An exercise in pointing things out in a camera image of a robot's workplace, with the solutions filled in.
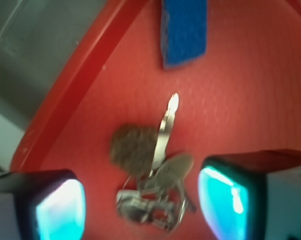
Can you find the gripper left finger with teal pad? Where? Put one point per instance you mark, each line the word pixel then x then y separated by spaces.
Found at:
pixel 41 205

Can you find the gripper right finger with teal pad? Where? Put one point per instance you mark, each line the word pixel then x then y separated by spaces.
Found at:
pixel 252 195

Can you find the brown rough rock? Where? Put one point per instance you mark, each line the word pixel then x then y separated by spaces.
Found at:
pixel 132 148

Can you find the red plastic tray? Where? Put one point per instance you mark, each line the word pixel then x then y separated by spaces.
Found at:
pixel 242 95

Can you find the bunch of silver keys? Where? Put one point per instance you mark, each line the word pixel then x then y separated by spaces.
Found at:
pixel 160 197

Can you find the grey toy sink basin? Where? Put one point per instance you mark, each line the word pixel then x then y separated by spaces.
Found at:
pixel 37 38

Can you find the blue sponge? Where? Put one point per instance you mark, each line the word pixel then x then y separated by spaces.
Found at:
pixel 183 31

